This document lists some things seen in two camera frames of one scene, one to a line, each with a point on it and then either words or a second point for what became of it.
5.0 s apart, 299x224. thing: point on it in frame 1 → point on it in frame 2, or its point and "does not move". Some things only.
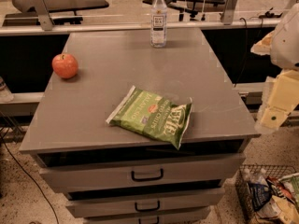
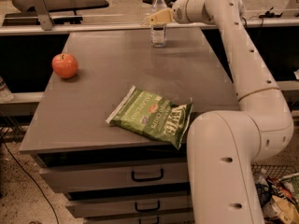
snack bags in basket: x=274 y=200 does not move
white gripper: x=286 y=46 → x=181 y=12
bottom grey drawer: x=168 y=219 does not move
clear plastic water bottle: x=159 y=20 does not move
